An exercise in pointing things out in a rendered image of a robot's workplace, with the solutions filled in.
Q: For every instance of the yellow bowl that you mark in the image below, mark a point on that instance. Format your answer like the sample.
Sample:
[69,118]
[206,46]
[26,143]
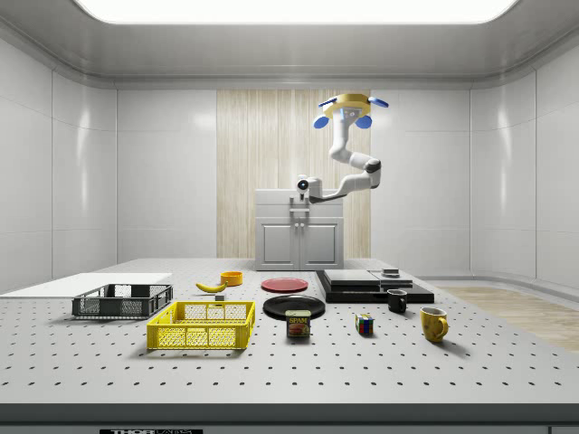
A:
[231,280]

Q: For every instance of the red plate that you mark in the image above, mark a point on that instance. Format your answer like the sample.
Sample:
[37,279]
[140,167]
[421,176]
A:
[285,285]

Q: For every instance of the yellow mug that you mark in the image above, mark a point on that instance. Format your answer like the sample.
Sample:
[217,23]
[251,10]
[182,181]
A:
[432,325]

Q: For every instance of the puzzle cube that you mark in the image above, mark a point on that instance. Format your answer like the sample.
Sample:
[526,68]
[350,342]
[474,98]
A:
[364,324]

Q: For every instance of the dark grey basket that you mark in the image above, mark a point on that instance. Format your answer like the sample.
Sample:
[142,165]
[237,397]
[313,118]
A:
[90,307]

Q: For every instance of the black plate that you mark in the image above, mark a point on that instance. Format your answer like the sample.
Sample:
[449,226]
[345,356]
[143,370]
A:
[278,305]

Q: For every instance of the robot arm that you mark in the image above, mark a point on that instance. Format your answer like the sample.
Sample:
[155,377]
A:
[340,144]

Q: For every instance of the yellow basket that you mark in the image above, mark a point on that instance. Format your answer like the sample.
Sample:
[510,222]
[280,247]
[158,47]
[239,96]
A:
[199,336]

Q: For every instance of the white cabinet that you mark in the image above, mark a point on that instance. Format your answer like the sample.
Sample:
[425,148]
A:
[280,239]

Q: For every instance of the banana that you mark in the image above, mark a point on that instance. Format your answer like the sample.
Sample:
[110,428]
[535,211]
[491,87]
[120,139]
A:
[210,287]

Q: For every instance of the black mug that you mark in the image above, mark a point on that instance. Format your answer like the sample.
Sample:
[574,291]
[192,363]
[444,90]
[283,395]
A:
[396,302]

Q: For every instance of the drone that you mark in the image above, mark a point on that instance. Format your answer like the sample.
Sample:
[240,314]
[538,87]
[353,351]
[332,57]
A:
[350,99]

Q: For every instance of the black stove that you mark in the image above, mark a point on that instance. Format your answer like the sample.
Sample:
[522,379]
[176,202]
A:
[353,282]

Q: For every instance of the white board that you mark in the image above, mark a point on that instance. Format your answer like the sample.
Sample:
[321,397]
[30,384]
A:
[68,285]

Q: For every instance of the flat-sided can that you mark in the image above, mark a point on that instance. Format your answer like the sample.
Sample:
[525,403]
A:
[298,324]

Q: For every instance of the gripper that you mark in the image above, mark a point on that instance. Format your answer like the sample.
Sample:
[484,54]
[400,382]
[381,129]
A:
[301,196]

